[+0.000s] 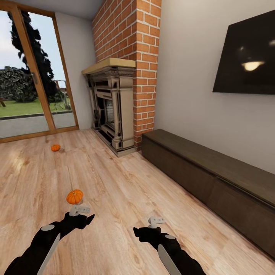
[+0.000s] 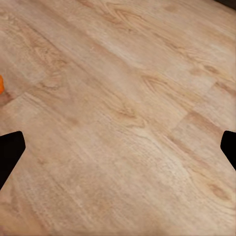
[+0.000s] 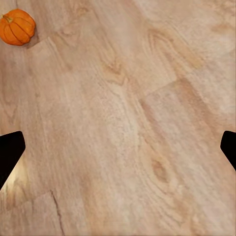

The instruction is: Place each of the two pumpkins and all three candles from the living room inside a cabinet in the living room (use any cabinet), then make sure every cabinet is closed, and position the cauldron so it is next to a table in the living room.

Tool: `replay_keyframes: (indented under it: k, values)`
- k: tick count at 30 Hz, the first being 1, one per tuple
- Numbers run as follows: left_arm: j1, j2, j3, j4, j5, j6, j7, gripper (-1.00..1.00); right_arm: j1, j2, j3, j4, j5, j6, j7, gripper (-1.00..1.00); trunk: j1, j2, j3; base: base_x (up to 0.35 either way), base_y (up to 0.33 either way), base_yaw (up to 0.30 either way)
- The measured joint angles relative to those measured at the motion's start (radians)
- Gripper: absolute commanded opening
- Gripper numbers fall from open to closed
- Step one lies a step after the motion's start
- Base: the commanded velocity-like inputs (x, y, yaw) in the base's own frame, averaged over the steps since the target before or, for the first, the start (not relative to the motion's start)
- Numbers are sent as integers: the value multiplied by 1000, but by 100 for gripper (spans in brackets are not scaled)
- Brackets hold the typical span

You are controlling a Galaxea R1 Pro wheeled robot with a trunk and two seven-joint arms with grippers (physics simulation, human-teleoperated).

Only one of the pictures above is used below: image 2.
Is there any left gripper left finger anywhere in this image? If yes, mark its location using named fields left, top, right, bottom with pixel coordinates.
left=0, top=131, right=26, bottom=190

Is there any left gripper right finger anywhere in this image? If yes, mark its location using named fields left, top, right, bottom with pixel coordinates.
left=220, top=131, right=236, bottom=170

